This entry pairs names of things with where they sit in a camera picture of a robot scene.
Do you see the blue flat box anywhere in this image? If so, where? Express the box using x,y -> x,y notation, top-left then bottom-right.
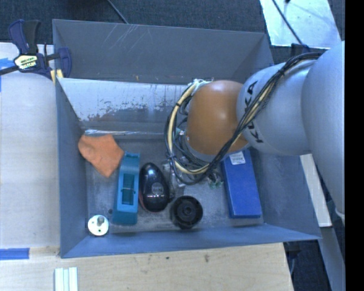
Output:
220,149 -> 263,219

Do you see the orange cloth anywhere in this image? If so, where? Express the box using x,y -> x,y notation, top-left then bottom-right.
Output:
77,133 -> 124,178

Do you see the black round ribbed cap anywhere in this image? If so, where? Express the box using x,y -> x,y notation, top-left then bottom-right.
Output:
170,195 -> 204,230

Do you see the teal blue box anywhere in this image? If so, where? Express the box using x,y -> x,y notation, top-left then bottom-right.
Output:
112,150 -> 141,227

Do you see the pale wood board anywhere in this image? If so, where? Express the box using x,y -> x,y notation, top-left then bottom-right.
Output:
0,70 -> 61,249

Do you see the grey metal bin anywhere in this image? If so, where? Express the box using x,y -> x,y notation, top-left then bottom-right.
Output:
52,18 -> 323,259

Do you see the white round disc with knob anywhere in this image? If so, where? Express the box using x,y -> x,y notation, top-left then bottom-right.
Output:
87,214 -> 110,237

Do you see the black oval computer mouse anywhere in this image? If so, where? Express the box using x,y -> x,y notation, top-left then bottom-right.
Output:
138,162 -> 171,213

